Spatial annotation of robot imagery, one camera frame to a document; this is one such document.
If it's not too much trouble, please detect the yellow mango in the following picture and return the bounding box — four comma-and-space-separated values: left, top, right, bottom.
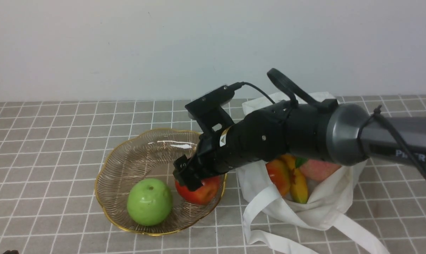
280, 154, 308, 204

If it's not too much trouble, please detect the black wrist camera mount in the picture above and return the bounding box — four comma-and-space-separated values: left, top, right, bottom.
184, 85, 234, 135

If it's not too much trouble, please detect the grey checkered tablecloth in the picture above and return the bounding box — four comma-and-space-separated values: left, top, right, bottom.
0, 100, 426, 254

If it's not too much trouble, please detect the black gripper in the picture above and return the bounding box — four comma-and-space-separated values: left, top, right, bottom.
173, 100, 326, 191

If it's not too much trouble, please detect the small red-orange fruit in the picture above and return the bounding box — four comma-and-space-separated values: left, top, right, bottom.
265, 159, 291, 196

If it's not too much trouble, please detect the white cloth bag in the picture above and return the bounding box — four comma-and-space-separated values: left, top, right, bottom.
236, 91, 390, 254

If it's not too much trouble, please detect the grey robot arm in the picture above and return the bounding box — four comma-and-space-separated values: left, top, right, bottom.
173, 99, 426, 191

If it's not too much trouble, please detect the green apple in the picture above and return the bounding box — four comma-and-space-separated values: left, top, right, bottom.
127, 178, 173, 226

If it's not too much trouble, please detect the gold-rimmed wire fruit bowl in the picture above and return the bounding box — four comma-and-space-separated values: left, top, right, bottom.
95, 128, 227, 236

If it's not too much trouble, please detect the dark object at bottom edge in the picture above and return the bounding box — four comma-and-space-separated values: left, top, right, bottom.
3, 250, 19, 254

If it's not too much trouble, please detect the red apple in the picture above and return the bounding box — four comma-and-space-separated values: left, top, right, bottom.
174, 176, 221, 206

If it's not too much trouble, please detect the pink peach with leaf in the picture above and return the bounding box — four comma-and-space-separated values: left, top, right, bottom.
299, 159, 342, 183

